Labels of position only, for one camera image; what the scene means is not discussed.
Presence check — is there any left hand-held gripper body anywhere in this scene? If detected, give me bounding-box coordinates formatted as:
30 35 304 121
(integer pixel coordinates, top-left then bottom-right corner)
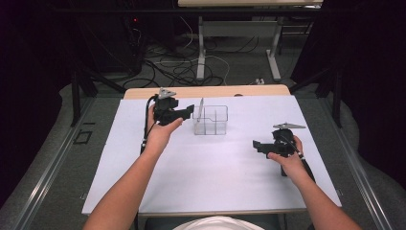
152 87 180 127

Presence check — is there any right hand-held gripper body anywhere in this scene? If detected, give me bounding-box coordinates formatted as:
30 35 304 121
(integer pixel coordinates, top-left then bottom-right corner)
270 122 306 158

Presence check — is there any thin translucent panel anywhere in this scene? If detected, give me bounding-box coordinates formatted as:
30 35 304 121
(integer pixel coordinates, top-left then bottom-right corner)
197 97 205 123

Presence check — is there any clear plastic divided box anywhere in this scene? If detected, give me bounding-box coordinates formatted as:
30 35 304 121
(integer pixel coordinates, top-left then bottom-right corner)
192 104 230 136

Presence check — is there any person's right hand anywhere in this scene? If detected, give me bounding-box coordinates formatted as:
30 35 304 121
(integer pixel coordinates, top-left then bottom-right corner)
267 135 309 184

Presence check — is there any person's left hand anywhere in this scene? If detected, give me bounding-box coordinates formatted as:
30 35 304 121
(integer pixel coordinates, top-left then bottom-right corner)
145 106 185 155

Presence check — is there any white table cover sheet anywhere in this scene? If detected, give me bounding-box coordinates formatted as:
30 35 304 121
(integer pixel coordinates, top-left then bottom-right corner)
81 95 343 216

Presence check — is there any black metal stand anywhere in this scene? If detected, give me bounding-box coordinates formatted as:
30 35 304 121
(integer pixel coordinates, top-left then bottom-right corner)
70 61 126 128
288 61 345 129

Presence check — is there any black computer tower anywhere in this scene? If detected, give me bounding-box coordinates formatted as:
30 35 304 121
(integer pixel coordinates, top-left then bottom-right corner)
121 13 147 76

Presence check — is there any person's white shirt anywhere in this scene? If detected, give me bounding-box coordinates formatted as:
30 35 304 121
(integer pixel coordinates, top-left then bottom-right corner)
171 216 266 230

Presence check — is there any left hand-held gripper black cable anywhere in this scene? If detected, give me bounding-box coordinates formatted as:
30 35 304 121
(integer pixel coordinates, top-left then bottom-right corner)
140 95 160 155

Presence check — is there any hand-held gripper black cable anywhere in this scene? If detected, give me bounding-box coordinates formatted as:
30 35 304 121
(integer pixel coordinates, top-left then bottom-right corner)
280 135 317 184
140 95 160 155

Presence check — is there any right hand-held gripper black cable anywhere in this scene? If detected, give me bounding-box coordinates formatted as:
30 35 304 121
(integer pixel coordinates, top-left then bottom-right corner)
280 135 317 184

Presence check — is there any tangle of black floor cables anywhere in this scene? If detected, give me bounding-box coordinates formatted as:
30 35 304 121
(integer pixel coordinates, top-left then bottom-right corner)
122 27 260 90

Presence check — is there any white floor cable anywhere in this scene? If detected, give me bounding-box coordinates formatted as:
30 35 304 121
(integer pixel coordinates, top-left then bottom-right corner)
152 15 232 86

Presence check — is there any aluminium floor rail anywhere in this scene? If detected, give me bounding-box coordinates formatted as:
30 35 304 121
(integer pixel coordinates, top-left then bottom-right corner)
9 97 97 230
319 95 389 230

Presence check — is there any white metal frame desk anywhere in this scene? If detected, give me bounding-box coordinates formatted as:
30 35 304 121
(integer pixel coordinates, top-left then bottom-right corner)
177 0 325 82

